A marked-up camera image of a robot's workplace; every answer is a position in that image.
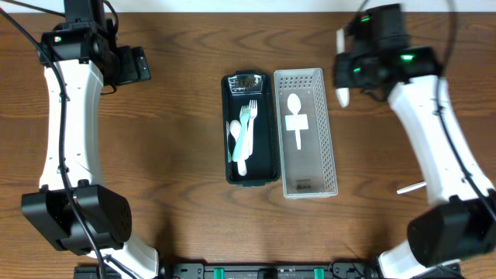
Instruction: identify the white plastic utensil handle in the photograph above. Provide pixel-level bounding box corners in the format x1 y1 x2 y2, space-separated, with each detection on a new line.
335 28 350 108

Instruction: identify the white plastic spoon bowl-down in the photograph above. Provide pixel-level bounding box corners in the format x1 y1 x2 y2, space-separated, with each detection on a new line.
288 93 301 150

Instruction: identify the pale green plastic fork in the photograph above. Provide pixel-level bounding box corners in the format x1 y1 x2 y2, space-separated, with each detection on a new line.
232 105 250 162

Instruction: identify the white plastic spoon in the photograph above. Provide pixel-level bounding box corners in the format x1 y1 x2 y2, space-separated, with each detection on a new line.
397 181 426 195
229 119 248 177

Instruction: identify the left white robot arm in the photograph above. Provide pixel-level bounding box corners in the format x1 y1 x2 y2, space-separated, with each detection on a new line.
21 0 160 278

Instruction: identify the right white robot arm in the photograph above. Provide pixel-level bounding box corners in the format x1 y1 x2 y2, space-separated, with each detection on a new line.
333 2 495 278

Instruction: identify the clear white plastic basket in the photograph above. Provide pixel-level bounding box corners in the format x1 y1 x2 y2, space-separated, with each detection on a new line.
274 68 338 199

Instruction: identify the dark green plastic basket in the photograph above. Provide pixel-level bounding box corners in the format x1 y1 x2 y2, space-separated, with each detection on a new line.
221 71 281 188

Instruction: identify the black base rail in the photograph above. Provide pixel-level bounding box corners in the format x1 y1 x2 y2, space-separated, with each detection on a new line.
73 260 465 279

